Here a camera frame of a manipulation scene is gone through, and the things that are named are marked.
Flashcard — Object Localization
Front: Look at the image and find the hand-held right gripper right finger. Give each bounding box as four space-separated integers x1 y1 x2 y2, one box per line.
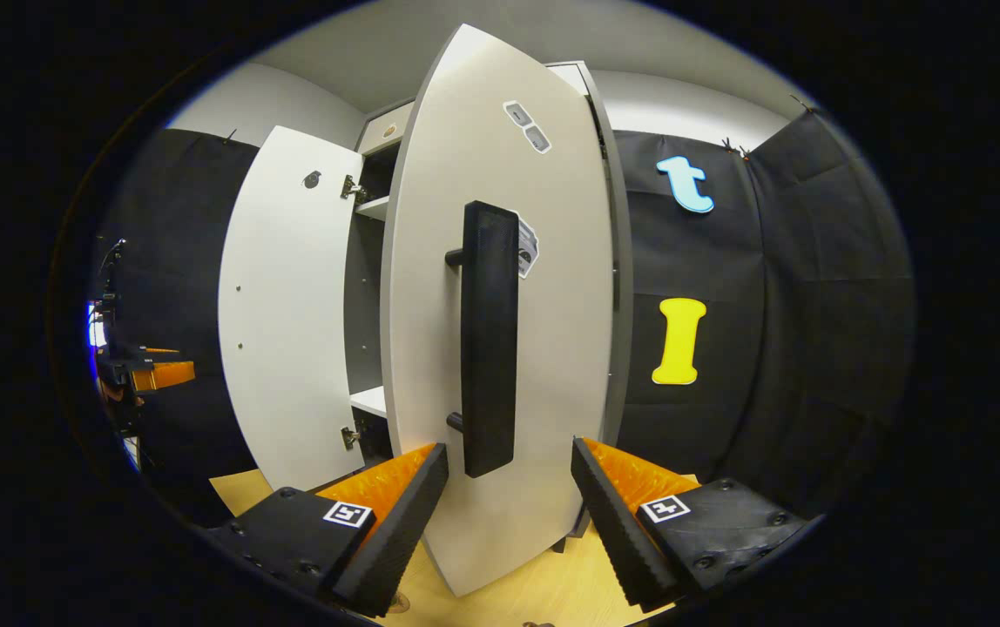
570 437 815 613

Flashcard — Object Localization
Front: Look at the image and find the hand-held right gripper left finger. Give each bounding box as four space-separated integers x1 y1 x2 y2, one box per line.
208 442 451 617

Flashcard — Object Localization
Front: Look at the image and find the white cabinet door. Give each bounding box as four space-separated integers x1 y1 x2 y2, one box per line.
218 126 367 494
380 24 619 598

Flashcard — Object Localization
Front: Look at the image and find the white and grey cabinet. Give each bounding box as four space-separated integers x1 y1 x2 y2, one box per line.
343 61 637 555

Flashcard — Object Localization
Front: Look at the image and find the beige cabinet drawer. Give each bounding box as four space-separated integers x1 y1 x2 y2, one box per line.
358 100 419 158

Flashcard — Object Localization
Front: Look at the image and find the black backdrop cloth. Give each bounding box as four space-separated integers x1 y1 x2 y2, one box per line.
613 109 916 525
91 129 262 525

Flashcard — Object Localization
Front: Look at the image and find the black door handle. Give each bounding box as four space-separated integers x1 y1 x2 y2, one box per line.
444 200 522 479

